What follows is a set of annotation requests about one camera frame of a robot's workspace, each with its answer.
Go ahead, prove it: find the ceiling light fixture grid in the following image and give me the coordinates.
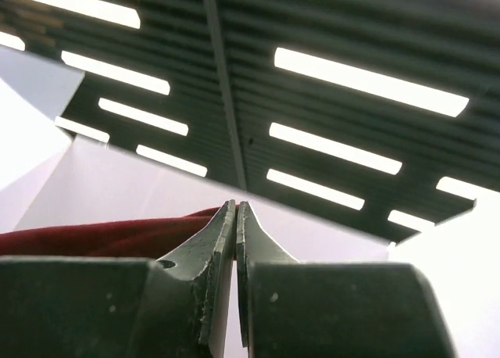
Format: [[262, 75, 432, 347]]
[[1, 0, 499, 241]]

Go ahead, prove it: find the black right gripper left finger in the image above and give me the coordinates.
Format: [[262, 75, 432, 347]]
[[1, 200, 237, 357]]

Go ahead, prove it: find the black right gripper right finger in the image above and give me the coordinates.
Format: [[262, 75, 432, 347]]
[[236, 202, 455, 358]]

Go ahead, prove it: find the dark red t-shirt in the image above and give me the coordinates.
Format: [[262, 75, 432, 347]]
[[1, 207, 220, 260]]

